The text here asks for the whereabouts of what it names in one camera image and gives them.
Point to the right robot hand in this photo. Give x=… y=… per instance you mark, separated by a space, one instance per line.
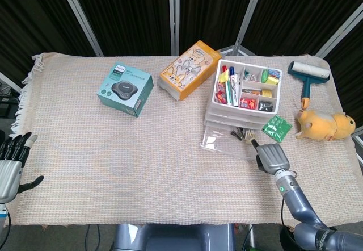
x=273 y=157

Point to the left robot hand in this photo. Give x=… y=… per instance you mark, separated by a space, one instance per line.
x=8 y=174

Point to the small yellow-labelled packet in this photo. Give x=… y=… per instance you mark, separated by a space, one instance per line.
x=249 y=136

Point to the clear plastic drawer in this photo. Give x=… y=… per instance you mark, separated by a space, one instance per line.
x=221 y=146

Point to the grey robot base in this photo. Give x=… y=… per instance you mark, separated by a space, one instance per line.
x=175 y=238

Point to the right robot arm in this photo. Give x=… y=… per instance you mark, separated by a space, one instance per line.
x=300 y=205

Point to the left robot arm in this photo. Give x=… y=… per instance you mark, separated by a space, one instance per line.
x=2 y=215

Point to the white plastic drawer organizer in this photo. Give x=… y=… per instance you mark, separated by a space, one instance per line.
x=241 y=111

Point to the green foil packet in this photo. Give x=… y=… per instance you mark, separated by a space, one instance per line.
x=276 y=127

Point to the black binder clip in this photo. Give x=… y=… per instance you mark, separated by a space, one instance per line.
x=238 y=134

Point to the black clips pile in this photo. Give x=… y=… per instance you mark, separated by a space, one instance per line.
x=266 y=106

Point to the orange hamster plush toy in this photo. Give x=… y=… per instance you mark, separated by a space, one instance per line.
x=323 y=124

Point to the red orange small items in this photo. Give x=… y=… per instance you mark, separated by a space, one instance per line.
x=248 y=102

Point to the yellow sticky notes pad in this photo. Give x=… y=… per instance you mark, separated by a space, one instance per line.
x=267 y=92

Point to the yellow sponge block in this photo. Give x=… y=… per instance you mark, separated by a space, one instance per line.
x=272 y=80

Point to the green marker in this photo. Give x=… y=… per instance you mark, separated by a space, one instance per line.
x=229 y=93

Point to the red snack packet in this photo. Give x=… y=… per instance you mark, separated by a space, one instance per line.
x=220 y=98
x=219 y=87

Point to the white marker with blue cap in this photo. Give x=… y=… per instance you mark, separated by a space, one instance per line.
x=235 y=87

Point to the green eraser block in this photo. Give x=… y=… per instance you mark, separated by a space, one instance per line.
x=264 y=75

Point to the yellow paper tag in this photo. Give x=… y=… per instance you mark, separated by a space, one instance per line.
x=223 y=77

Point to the red cap marker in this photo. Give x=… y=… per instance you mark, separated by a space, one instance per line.
x=225 y=68

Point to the orange corgi print tissue pack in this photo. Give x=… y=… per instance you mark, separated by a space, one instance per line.
x=187 y=72

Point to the beige woven tablecloth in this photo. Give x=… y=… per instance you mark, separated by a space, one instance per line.
x=141 y=163

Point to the teal speaker retail box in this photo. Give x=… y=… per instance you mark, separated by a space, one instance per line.
x=122 y=92

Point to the black folding screen grey frame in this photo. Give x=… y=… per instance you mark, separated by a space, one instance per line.
x=127 y=12

